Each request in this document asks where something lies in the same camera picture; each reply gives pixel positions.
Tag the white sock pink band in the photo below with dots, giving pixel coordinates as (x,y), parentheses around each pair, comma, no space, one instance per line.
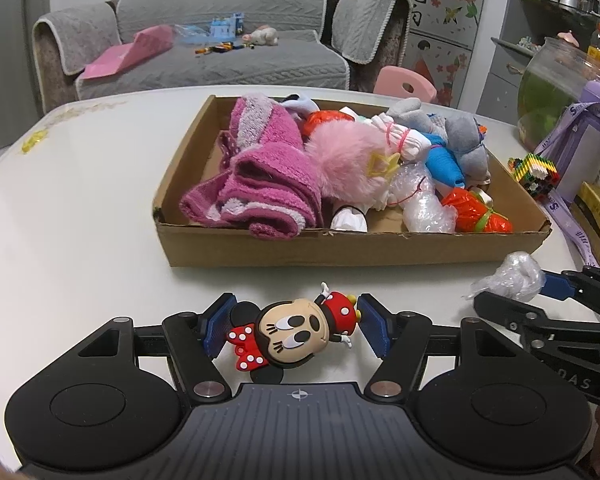
(409,143)

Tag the white plush toy on sofa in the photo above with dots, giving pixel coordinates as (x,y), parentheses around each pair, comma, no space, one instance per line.
(262,36)

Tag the Minnie Mouse figure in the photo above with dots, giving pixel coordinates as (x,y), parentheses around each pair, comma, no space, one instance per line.
(287,334)

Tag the pink fluffy plush yellow glasses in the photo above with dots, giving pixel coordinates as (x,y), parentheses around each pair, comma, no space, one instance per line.
(352,161)

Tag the grey sofa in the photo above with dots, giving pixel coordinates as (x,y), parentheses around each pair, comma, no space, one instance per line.
(333,44)

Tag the orange plastic bag ball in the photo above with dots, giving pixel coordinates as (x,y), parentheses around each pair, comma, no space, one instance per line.
(321,117)

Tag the white sock roll in box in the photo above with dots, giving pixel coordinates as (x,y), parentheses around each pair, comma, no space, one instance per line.
(349,219)

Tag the clear plastic bag ball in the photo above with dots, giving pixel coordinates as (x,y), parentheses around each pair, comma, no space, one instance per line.
(519,277)

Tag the pink child chair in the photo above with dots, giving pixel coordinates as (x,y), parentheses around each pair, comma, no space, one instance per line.
(401,83)

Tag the orange bag in box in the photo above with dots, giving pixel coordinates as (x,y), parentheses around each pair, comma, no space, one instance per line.
(474,216)

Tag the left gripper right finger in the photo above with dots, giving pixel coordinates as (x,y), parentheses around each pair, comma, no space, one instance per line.
(400,341)

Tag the pink cushion on sofa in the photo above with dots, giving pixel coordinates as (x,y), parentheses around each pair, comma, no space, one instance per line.
(146,44)

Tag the purple water bottle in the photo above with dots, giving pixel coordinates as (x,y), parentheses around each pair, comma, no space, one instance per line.
(577,154)

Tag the blue toy on sofa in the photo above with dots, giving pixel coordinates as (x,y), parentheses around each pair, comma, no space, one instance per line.
(227,29)

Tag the glass fish bowl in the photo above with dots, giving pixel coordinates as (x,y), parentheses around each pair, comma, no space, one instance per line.
(552,80)

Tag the white grey sock in box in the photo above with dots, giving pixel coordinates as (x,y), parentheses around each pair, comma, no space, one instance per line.
(299,106)

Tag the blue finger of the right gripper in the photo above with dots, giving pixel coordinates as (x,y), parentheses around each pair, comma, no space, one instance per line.
(581,286)
(536,329)

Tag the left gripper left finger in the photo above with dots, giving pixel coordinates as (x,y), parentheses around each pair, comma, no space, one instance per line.
(194,341)

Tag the colourful block cube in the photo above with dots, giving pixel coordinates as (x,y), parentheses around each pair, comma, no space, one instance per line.
(536,174)

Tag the magenta towel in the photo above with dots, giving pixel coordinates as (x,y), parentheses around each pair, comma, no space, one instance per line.
(266,183)

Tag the clear bubble wrap roll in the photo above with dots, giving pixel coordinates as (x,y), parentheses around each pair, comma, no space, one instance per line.
(413,191)

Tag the cardboard box tray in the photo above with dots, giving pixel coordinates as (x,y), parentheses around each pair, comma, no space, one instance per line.
(386,243)

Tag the blue sock roll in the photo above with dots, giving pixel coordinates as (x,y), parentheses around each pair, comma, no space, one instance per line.
(442,164)

